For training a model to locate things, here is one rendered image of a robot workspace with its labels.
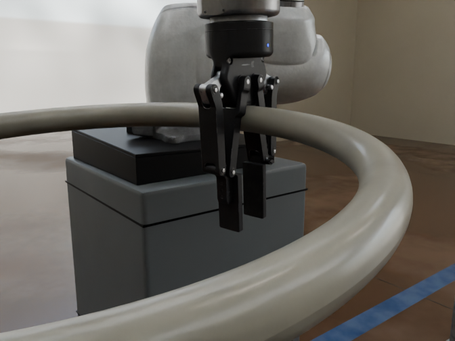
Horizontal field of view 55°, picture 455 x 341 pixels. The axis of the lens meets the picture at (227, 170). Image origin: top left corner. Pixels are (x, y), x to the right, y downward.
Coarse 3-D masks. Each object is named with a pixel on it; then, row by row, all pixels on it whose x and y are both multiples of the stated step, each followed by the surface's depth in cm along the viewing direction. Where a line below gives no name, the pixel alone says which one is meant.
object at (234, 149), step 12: (240, 84) 47; (240, 96) 47; (228, 108) 48; (240, 108) 47; (228, 120) 48; (240, 120) 48; (228, 132) 48; (228, 144) 48; (228, 156) 48; (228, 168) 48
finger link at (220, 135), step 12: (216, 96) 44; (204, 108) 46; (216, 108) 45; (204, 120) 46; (216, 120) 45; (204, 132) 46; (216, 132) 45; (204, 144) 47; (216, 144) 46; (204, 156) 47; (216, 156) 46; (204, 168) 48; (216, 168) 47
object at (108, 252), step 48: (96, 192) 88; (144, 192) 72; (192, 192) 78; (288, 192) 93; (96, 240) 92; (144, 240) 74; (192, 240) 79; (240, 240) 87; (288, 240) 96; (96, 288) 96; (144, 288) 76
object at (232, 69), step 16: (208, 32) 46; (224, 32) 45; (240, 32) 44; (256, 32) 45; (272, 32) 47; (208, 48) 47; (224, 48) 45; (240, 48) 45; (256, 48) 45; (272, 48) 47; (224, 64) 45; (240, 64) 47; (256, 64) 49; (224, 80) 46; (224, 96) 47
